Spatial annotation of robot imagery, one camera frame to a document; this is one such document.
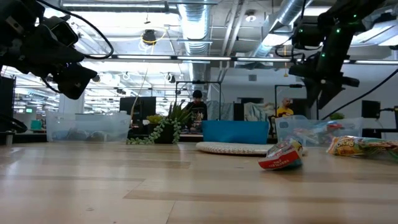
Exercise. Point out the grey cloth cover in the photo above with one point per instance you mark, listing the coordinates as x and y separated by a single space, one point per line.
259 112
219 109

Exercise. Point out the small green plant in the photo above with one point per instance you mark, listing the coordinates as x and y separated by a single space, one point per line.
337 116

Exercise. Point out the teal box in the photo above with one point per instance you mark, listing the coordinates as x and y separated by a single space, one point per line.
36 124

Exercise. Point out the black metal frame stand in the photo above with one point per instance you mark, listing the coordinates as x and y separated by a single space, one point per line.
295 86

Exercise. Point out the round woven placemat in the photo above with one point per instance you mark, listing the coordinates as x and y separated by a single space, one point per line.
233 148

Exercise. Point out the long ceiling light strip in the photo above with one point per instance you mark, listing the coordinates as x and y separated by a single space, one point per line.
202 58

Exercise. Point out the rectangular ceiling light panel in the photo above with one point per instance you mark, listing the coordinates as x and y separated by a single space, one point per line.
275 40

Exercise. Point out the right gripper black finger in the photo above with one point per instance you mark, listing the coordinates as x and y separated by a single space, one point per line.
328 91
312 87

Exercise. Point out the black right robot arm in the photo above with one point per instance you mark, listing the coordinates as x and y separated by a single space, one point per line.
335 43

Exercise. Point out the person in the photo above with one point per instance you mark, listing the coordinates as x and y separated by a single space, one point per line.
197 112
284 111

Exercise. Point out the blue plastic bin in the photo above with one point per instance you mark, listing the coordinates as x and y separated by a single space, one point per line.
234 132

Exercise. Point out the clear plastic bin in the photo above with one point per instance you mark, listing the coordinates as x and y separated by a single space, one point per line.
354 133
102 123

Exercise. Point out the small black monitor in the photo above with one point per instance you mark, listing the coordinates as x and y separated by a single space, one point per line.
370 109

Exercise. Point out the green orange Chewy granola bar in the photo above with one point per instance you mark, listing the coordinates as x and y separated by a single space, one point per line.
351 147

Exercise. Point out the blue wrapper granola bar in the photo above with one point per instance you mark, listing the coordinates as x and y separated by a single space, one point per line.
77 135

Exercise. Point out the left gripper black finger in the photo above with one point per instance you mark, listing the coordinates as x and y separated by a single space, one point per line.
59 54
76 81

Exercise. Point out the white pillar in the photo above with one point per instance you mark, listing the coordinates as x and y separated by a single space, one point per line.
71 105

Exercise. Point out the black computer monitor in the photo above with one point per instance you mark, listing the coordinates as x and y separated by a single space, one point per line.
143 107

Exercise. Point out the black ceiling device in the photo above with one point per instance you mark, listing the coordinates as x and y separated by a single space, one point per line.
149 36

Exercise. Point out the potted succulent plant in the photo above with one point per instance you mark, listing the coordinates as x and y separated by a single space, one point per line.
175 116

